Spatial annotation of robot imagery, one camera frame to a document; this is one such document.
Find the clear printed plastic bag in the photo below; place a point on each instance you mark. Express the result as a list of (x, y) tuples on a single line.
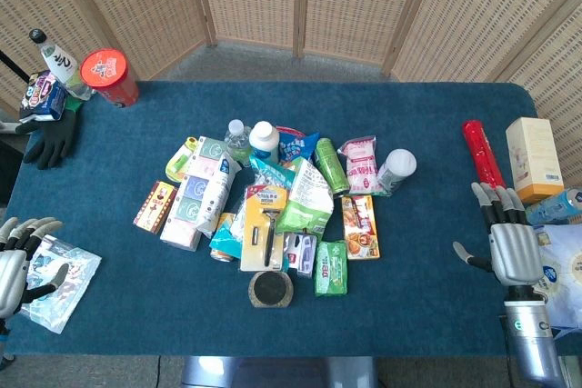
[(68, 288)]

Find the white bottle with white cap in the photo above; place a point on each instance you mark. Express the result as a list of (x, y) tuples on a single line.
[(263, 140)]

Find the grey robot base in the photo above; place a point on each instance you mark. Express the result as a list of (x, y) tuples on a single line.
[(277, 372)]

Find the white blister pack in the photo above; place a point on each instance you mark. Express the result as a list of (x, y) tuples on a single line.
[(302, 254)]

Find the white pouch with blue print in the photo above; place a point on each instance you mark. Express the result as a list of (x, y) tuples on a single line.
[(218, 197)]

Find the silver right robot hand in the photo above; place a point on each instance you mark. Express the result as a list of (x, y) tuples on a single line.
[(516, 251)]

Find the white plastic can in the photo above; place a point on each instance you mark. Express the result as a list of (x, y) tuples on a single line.
[(396, 170)]

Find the woven bamboo folding screen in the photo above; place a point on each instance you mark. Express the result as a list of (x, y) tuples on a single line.
[(345, 2)]

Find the green and white bag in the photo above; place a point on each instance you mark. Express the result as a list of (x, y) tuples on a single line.
[(307, 201)]

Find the teal snack bag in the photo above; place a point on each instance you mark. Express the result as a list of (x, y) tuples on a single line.
[(273, 170)]

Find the green drink can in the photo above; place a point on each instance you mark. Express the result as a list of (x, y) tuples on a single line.
[(331, 165)]

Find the clear bottle with black cap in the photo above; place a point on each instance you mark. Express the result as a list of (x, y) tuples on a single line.
[(59, 65)]

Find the clear water bottle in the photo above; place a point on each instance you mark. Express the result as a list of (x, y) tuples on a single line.
[(236, 138)]

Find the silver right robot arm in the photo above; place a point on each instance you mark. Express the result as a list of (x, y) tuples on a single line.
[(532, 338)]

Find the yellow razor blister pack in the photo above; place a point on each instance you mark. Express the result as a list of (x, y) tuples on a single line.
[(259, 238)]

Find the red instant noodle cup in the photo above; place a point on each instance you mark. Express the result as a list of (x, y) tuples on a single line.
[(109, 74)]

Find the red cylindrical tube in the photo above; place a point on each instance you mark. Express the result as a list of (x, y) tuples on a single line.
[(483, 156)]

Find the teal and orange pack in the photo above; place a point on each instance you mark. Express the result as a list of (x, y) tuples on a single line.
[(223, 238)]

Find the black work glove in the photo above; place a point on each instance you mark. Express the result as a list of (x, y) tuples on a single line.
[(52, 142)]

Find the green tissue pack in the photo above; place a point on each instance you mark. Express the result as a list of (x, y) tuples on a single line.
[(331, 270)]

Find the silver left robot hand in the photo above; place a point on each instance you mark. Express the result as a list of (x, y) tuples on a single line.
[(13, 279)]

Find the black pole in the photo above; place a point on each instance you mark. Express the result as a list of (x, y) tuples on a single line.
[(13, 65)]

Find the round black disc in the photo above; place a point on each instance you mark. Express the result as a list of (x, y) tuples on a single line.
[(270, 289)]

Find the pastel tissue pack box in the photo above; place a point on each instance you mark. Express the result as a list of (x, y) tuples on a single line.
[(191, 197)]

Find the light blue plastic bottle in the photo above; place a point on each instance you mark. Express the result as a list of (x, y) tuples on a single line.
[(552, 206)]

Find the green and yellow package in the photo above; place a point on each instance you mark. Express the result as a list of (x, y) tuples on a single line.
[(177, 161)]

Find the red and yellow box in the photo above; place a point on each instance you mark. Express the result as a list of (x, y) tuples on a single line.
[(154, 206)]

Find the orange curry box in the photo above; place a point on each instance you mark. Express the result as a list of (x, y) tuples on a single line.
[(361, 229)]

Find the white and blue bag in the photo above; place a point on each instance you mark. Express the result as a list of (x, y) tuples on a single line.
[(564, 279)]

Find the blue snack bag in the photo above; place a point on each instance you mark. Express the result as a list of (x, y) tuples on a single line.
[(295, 145)]

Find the pink and white snack bag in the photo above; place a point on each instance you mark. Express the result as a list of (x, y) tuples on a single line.
[(361, 165)]

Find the cream and orange box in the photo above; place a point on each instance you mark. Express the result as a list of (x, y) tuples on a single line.
[(534, 156)]

